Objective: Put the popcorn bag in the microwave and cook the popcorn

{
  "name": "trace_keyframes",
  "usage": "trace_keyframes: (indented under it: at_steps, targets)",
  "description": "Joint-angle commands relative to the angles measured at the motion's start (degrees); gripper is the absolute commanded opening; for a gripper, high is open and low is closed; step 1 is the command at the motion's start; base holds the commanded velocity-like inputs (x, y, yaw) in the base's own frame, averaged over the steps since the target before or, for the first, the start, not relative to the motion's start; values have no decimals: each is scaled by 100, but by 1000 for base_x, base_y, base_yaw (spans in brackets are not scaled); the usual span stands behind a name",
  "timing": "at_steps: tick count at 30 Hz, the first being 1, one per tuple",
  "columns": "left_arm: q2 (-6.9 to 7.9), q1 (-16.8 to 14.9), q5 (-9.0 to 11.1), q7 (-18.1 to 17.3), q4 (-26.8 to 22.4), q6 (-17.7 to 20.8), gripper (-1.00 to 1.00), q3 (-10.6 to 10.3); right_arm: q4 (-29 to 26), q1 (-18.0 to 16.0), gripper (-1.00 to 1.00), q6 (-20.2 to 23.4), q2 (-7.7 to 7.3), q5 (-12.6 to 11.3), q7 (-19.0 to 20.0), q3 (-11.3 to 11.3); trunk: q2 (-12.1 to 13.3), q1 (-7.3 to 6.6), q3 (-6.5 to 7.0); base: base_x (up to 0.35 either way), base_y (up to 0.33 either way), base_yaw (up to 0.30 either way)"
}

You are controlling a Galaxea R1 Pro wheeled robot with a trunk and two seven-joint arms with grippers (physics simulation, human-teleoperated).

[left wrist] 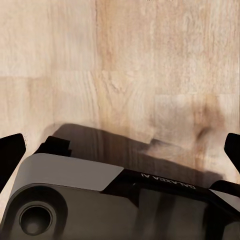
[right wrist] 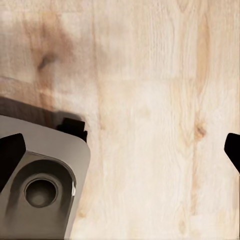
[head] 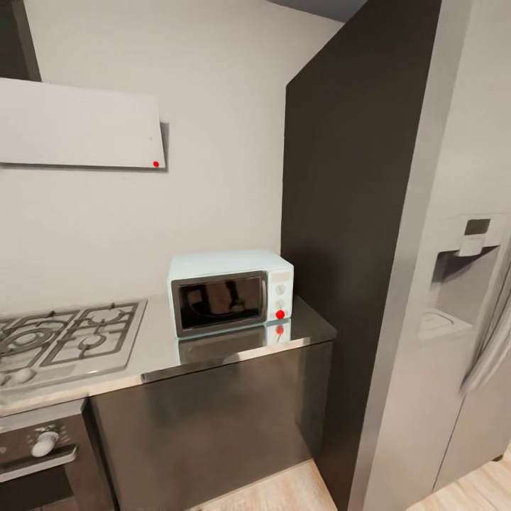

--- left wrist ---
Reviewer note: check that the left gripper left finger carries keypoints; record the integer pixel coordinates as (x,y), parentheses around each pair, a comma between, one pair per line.
(12,149)

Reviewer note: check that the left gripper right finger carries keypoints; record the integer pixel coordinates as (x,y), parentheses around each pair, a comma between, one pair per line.
(232,149)

